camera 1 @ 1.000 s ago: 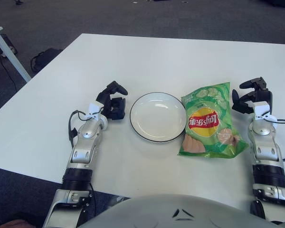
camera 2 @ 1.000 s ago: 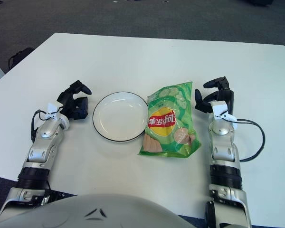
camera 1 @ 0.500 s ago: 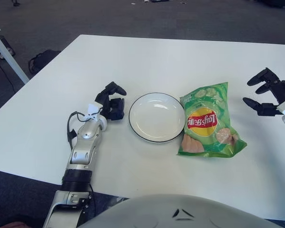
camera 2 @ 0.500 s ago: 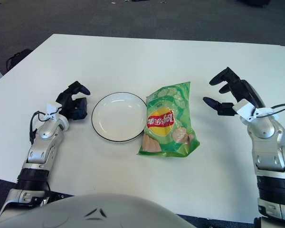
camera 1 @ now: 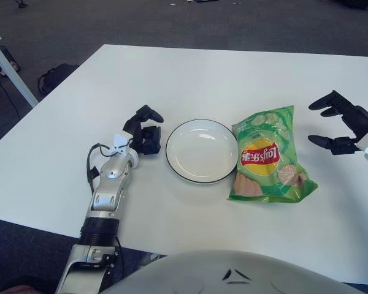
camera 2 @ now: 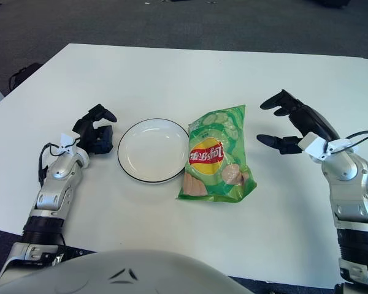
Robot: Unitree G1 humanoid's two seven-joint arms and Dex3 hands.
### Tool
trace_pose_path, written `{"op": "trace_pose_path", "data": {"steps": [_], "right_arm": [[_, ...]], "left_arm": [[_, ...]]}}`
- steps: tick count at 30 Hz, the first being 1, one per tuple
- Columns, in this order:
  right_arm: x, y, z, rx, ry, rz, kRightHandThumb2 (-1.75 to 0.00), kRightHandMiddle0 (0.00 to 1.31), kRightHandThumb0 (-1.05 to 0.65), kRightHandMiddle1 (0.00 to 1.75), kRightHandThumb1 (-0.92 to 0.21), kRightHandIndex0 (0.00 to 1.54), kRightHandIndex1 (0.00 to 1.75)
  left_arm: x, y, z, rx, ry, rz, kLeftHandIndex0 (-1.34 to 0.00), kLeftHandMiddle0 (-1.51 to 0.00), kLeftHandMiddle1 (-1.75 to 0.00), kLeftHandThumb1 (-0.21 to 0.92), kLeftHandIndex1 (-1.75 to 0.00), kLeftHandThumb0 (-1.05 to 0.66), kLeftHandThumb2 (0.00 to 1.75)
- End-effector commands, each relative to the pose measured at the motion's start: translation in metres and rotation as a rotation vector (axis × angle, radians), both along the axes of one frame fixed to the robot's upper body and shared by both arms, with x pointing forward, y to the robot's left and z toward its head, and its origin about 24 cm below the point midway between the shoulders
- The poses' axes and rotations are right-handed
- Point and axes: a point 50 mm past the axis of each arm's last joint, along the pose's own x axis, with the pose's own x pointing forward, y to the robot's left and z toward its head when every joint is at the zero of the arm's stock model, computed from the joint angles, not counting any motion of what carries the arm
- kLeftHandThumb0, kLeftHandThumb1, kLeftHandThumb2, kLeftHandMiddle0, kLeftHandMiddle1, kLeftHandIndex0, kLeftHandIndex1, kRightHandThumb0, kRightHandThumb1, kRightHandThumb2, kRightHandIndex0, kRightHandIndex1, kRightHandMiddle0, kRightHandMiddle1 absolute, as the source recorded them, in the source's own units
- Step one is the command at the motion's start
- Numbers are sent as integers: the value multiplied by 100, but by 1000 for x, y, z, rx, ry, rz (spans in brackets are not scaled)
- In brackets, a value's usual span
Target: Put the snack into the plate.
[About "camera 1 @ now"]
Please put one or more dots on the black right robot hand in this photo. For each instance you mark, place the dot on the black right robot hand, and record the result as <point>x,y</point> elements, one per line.
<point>360,122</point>

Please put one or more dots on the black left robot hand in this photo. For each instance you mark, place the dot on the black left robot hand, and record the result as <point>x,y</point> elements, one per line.
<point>135,129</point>

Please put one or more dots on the green Lay's chips bag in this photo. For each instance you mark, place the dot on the green Lay's chips bag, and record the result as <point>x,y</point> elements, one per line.
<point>263,159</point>

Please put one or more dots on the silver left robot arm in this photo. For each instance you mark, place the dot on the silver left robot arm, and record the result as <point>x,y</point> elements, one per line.
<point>110,174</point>

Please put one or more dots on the white plate with black rim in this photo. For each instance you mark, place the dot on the white plate with black rim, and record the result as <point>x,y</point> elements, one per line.
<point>199,153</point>

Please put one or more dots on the black backpack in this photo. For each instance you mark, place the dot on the black backpack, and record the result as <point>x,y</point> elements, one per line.
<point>61,73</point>

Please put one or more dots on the dark bulky floor object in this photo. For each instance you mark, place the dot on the dark bulky floor object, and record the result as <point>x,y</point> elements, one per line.
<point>355,2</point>

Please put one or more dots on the white side table leg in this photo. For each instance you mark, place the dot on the white side table leg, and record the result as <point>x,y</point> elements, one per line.
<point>21,84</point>

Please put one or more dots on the black box under side table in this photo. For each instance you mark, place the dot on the black box under side table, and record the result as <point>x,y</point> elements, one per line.
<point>6,55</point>

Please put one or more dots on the grey robot torso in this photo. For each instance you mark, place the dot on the grey robot torso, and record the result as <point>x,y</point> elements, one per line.
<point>187,275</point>

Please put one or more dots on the black chair base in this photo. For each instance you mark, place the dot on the black chair base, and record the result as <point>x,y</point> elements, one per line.
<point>21,3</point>

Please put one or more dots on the reddish brown shoe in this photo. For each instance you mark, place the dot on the reddish brown shoe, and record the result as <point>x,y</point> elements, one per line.
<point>16,289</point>

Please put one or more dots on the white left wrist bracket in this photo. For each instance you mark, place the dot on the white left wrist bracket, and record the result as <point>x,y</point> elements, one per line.
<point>121,142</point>

